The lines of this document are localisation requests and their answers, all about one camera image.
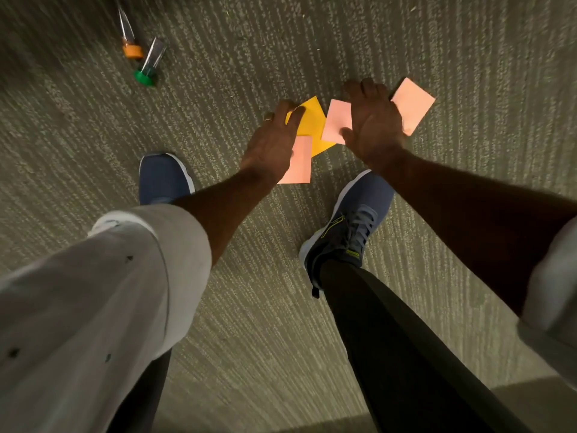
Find clear tube with green cap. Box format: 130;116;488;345
133;37;168;88

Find person's left hand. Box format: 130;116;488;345
240;100;307;178

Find person's left forearm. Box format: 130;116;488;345
172;166;279;268

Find person's right hand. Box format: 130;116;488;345
341;78;406;166

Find black trousers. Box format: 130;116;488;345
106;259;533;433

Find pink square paper note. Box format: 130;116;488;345
277;135;313;185
390;77;436;137
321;99;353;146

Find yellow square paper note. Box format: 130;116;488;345
285;96;339;158

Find person's right forearm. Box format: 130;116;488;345
372;143;577;318

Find white rolled shirt sleeve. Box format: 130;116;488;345
517;216;577;393
0;204;213;433

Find blue sneaker with white sole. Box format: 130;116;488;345
138;152;196;207

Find clear tube with orange cap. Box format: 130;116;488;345
116;6;144;59

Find blue sneaker with dark laces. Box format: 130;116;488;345
299;170;396;299

